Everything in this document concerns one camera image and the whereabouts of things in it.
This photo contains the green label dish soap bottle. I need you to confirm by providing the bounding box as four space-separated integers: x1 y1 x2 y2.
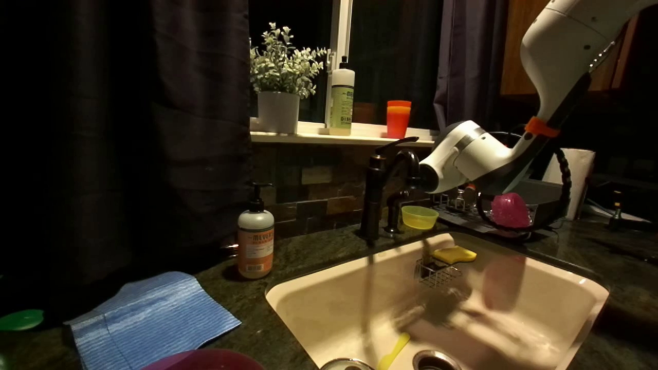
322 53 358 139

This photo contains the small yellow bowl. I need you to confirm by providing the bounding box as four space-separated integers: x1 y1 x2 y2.
398 203 441 233

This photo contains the magenta plastic bowl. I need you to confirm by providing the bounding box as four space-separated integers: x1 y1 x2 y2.
487 191 534 233

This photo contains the metal sink drain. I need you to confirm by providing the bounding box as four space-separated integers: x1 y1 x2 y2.
411 348 468 370

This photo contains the black dish drying rack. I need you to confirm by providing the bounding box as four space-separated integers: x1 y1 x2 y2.
430 174 571 244

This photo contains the blue dish cloth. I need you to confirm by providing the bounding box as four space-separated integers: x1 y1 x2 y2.
65 270 243 370

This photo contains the white kitchen sink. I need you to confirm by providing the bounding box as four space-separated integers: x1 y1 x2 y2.
263 231 611 370

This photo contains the dark bronze faucet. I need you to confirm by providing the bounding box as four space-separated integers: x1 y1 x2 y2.
359 135 422 246

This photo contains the white windowsill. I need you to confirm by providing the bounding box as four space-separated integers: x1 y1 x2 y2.
246 120 446 151

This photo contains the potted plant in white pot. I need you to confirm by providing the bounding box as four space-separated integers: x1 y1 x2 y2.
246 22 332 139

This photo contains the orange label soap pump bottle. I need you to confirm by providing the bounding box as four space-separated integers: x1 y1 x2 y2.
234 183 277 283

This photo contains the orange plastic cup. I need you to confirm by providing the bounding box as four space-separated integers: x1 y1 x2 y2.
381 99 412 141

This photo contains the yellow sponge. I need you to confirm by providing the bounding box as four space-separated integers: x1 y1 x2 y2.
430 244 478 268

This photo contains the yellow plastic utensil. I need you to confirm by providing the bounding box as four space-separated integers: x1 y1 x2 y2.
374 331 412 370

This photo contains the glass pot lid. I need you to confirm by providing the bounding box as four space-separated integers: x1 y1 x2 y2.
318 357 375 370

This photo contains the purple curtain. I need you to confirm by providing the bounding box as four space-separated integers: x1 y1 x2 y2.
434 0 512 133

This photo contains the dark curtain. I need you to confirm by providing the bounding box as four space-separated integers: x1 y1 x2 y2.
0 0 252 297

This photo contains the magenta plastic plate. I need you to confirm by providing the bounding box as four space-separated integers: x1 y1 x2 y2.
144 345 264 370

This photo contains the white cup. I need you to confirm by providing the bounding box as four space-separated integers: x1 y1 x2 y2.
542 146 595 223

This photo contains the green plastic lid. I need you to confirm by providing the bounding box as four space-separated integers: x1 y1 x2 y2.
0 307 45 333

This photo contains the wire sponge caddy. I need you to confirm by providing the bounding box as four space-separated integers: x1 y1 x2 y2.
412 256 472 314

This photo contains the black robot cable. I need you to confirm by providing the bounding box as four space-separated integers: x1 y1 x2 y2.
478 146 573 238

